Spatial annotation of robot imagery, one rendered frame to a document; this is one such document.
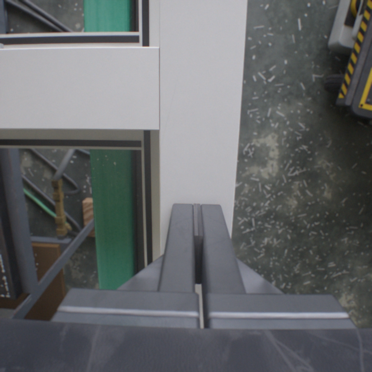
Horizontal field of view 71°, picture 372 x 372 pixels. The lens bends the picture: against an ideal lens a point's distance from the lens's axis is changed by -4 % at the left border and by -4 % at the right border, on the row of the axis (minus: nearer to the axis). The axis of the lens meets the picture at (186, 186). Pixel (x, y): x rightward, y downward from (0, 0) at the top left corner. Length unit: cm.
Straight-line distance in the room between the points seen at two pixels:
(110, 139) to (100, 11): 9
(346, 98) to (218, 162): 74
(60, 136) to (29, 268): 55
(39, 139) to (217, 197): 15
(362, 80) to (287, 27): 40
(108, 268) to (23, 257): 47
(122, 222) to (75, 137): 8
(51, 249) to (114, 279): 76
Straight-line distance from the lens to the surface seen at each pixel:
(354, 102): 88
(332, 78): 109
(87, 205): 119
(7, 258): 71
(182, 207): 15
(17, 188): 67
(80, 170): 120
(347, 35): 110
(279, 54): 115
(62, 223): 101
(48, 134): 23
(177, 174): 15
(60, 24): 97
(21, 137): 24
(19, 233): 70
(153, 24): 21
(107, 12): 24
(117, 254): 26
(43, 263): 107
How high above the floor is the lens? 108
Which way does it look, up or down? 73 degrees down
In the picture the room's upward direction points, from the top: 177 degrees counter-clockwise
